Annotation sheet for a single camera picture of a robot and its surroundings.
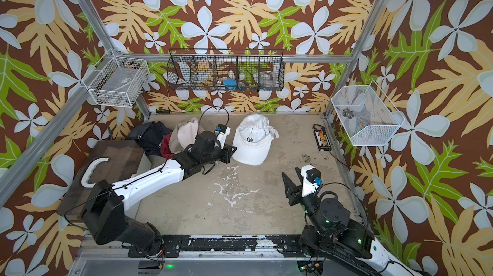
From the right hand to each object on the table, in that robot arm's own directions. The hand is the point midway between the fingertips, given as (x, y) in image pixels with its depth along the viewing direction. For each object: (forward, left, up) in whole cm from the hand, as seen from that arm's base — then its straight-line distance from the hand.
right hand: (287, 171), depth 64 cm
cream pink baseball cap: (+27, +42, -12) cm, 51 cm away
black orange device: (+36, -29, -28) cm, 54 cm away
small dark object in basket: (+30, -31, -2) cm, 43 cm away
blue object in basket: (+51, +22, 0) cm, 55 cm away
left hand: (+17, +17, -9) cm, 26 cm away
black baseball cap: (+31, +65, -20) cm, 75 cm away
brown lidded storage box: (+9, +69, -8) cm, 70 cm away
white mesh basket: (+29, -40, -2) cm, 49 cm away
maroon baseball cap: (+21, +53, -18) cm, 60 cm away
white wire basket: (+41, +72, +7) cm, 83 cm away
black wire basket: (+57, +26, +3) cm, 63 cm away
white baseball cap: (+22, +11, -12) cm, 27 cm away
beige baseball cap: (+25, +50, -17) cm, 59 cm away
